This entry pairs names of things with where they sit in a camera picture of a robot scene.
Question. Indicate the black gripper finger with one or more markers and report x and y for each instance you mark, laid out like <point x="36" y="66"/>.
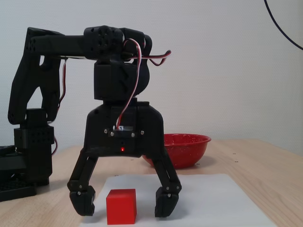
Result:
<point x="166" y="201"/>
<point x="81" y="198"/>

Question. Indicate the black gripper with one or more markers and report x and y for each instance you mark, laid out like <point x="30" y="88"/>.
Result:
<point x="99" y="132"/>

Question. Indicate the red cube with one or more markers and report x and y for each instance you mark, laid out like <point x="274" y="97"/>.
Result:
<point x="120" y="208"/>

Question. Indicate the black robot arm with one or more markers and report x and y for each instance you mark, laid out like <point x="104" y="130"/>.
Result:
<point x="59" y="45"/>

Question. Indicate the red speckled bowl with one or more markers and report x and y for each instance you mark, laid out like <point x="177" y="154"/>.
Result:
<point x="187" y="151"/>

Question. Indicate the white paper sheet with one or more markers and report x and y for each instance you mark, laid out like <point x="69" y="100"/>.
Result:
<point x="213" y="201"/>

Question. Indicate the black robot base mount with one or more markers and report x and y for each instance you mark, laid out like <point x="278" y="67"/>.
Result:
<point x="14" y="189"/>

